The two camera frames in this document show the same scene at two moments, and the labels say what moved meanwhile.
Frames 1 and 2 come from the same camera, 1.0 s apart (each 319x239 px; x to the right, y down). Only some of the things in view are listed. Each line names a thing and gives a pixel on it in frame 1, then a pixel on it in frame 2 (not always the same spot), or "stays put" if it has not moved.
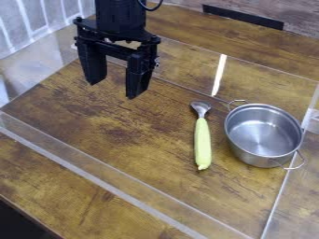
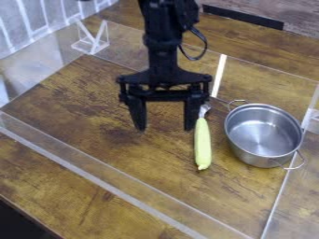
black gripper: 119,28 -> 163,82
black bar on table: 243,17 stays put
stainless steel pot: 263,135 stays put
